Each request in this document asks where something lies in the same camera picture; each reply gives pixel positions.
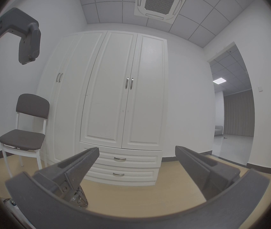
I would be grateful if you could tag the ceiling air conditioner vent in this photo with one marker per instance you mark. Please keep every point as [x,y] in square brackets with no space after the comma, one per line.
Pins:
[161,1]

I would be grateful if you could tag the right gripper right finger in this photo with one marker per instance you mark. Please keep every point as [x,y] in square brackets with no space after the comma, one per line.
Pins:
[204,173]

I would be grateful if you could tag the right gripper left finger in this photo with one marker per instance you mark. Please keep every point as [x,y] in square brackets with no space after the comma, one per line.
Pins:
[78,170]

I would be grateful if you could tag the white wall switch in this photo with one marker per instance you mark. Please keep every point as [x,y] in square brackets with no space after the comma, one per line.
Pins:
[260,88]

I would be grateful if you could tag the grey curtain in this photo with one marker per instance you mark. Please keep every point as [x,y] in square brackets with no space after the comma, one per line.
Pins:
[239,113]

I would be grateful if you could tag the square ceiling light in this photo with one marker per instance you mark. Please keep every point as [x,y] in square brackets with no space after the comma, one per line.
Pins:
[219,80]

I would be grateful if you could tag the pale sofa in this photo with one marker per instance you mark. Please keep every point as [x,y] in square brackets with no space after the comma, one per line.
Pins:
[218,130]

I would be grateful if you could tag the white wardrobe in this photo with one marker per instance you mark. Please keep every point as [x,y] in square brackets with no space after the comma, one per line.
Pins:
[106,104]

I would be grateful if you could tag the white chair grey cushions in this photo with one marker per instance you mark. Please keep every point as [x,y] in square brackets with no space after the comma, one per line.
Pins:
[23,138]

